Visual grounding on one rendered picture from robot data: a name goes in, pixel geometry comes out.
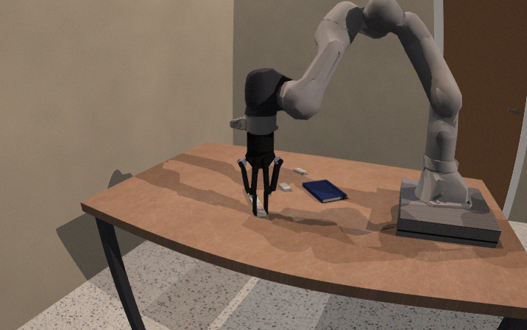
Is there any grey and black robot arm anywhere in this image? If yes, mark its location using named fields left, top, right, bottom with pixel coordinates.
left=230, top=0, right=472, bottom=209

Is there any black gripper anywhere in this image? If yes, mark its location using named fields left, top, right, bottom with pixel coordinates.
left=238, top=132, right=283, bottom=215

